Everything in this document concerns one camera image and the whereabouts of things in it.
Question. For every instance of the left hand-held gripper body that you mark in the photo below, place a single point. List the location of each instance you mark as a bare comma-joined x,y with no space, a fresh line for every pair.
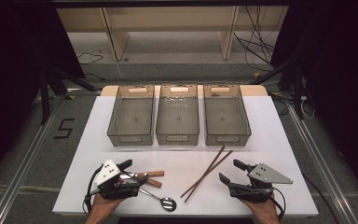
107,172

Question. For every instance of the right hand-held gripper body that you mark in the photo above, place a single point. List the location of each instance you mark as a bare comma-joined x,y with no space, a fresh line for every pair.
267,174

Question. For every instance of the metal spoon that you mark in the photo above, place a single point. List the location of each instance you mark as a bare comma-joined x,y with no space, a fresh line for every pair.
167,203

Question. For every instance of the transparent grey plastic bin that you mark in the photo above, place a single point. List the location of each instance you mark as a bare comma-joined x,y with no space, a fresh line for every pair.
132,118
227,118
177,118

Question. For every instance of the person's left hand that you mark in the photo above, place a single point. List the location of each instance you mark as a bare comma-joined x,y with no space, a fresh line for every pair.
101,210

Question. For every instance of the person's right hand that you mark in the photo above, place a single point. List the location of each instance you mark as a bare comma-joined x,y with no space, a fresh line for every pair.
265,213

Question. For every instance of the white table sheet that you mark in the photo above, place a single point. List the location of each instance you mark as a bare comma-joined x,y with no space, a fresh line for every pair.
276,155

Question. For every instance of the black metal stand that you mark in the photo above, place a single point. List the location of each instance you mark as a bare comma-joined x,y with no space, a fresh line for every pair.
45,99
297,90

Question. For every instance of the dark curtain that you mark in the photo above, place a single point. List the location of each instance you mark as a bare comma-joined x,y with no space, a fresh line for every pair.
12,62
348,77

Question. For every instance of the light wooden shelf unit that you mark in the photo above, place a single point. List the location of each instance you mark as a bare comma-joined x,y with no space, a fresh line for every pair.
167,18

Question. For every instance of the aluminium floor rail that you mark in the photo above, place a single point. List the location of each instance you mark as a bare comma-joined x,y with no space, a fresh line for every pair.
323,168
21,174

